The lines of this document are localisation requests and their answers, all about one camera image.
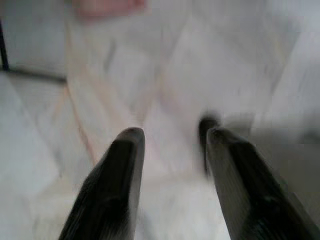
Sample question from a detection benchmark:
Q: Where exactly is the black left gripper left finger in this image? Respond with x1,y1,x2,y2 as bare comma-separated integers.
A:
58,127,146,240

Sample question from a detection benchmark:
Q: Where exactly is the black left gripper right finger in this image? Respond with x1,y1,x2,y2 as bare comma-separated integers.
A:
206,127,320,240

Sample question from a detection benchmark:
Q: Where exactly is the red plastic stool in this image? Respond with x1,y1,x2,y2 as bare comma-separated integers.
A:
74,0,148,17

